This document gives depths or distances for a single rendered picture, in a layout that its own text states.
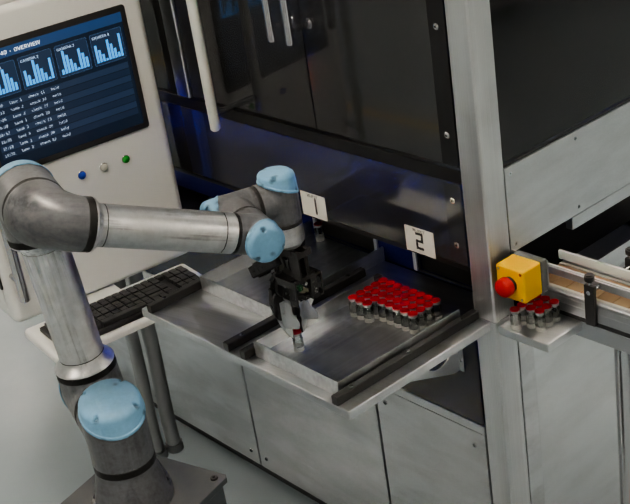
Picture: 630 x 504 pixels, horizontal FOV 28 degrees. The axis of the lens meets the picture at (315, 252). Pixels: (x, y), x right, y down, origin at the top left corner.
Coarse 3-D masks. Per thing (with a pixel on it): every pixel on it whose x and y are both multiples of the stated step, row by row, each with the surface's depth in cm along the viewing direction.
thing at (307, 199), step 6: (300, 192) 290; (306, 192) 288; (306, 198) 289; (312, 198) 287; (318, 198) 286; (306, 204) 290; (312, 204) 288; (318, 204) 287; (324, 204) 285; (306, 210) 291; (312, 210) 289; (318, 210) 288; (324, 210) 286; (312, 216) 290; (318, 216) 289; (324, 216) 287
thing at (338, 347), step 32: (352, 288) 272; (320, 320) 268; (352, 320) 266; (448, 320) 256; (256, 352) 258; (288, 352) 258; (320, 352) 256; (352, 352) 254; (384, 352) 253; (320, 384) 244
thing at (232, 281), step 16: (304, 224) 305; (240, 256) 294; (320, 256) 296; (336, 256) 294; (352, 256) 293; (368, 256) 286; (384, 256) 289; (208, 272) 289; (224, 272) 292; (240, 272) 294; (272, 272) 292; (336, 272) 280; (208, 288) 287; (224, 288) 281; (240, 288) 287; (256, 288) 286; (240, 304) 279; (256, 304) 274
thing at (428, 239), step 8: (408, 232) 266; (424, 232) 262; (408, 240) 267; (424, 240) 263; (432, 240) 261; (408, 248) 268; (416, 248) 266; (424, 248) 264; (432, 248) 262; (432, 256) 263
